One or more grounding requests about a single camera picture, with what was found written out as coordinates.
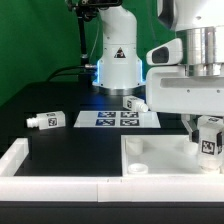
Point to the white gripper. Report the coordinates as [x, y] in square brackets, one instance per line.
[169, 89]

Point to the white square tabletop part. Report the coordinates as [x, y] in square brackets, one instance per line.
[161, 155]

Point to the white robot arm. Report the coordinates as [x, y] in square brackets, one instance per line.
[187, 72]

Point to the white U-shaped fence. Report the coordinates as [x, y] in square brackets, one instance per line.
[154, 188]

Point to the white sheet with tags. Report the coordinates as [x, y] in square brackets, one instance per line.
[117, 119]

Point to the black camera stand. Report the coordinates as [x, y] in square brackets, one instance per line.
[85, 11]

